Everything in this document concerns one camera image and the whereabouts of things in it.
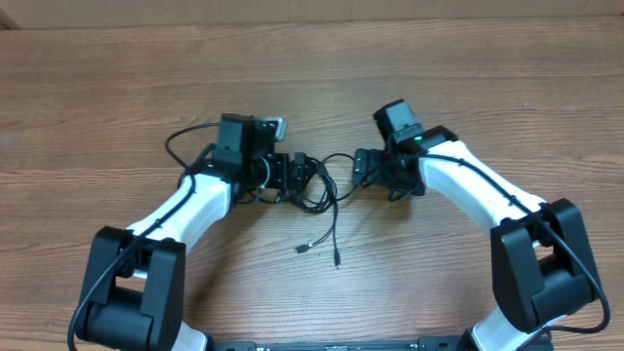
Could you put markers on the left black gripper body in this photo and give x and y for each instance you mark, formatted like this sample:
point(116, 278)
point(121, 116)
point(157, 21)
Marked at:
point(279, 173)

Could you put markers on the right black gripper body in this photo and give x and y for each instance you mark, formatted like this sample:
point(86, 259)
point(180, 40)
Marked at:
point(361, 166)

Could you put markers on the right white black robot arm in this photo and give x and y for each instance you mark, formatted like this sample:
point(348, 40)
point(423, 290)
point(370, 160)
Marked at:
point(543, 273)

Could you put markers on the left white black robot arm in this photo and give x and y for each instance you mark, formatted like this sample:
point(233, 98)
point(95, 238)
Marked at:
point(132, 296)

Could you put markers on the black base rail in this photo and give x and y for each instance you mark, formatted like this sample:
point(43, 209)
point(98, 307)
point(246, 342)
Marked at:
point(336, 345)

